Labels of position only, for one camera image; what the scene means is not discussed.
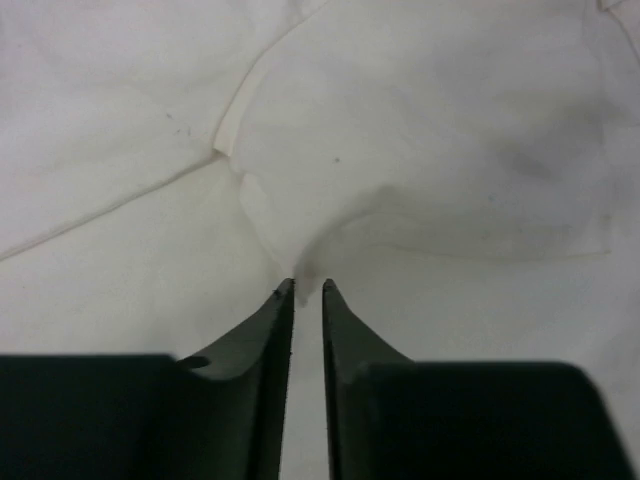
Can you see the white t shirt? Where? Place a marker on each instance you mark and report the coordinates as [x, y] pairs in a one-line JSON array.
[[468, 171]]

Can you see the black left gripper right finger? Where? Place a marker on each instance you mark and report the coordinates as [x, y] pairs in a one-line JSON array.
[[390, 417]]

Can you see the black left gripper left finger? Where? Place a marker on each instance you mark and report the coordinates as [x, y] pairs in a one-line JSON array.
[[216, 414]]

